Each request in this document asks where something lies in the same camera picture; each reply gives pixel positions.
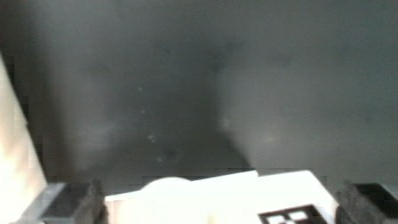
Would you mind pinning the white drawer box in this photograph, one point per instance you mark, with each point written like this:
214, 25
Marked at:
243, 198

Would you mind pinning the white U-shaped border rail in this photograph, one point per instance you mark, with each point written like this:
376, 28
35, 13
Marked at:
22, 177

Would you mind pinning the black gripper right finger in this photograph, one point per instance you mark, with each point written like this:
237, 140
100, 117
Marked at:
369, 204

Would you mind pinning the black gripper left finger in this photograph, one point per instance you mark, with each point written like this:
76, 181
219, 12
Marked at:
77, 207

